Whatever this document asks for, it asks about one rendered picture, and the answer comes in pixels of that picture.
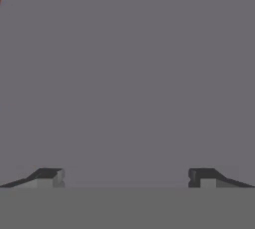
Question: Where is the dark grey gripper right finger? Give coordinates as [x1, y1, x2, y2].
[187, 167, 255, 189]

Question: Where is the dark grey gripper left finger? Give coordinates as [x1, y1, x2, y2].
[0, 167, 66, 189]

